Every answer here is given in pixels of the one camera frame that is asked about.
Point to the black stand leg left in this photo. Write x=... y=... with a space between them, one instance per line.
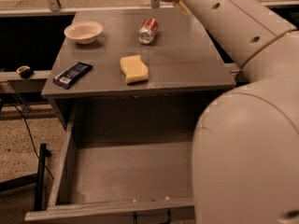
x=37 y=179

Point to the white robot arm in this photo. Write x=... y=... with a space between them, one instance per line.
x=245 y=149

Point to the white bowl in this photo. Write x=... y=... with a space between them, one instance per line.
x=84 y=32

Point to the black drawer handle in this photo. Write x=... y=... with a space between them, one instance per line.
x=163 y=218

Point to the grey cabinet with top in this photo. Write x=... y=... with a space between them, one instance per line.
x=181 y=58

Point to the red coke can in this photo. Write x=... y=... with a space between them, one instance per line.
x=148 y=31

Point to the black yellow tape measure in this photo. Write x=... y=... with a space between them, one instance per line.
x=25 y=71

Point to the blue snack bar wrapper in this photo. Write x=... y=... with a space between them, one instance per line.
x=69 y=76

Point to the yellow sponge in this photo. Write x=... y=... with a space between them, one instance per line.
x=134 y=69

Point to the open grey top drawer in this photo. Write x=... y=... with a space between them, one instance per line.
x=124 y=156

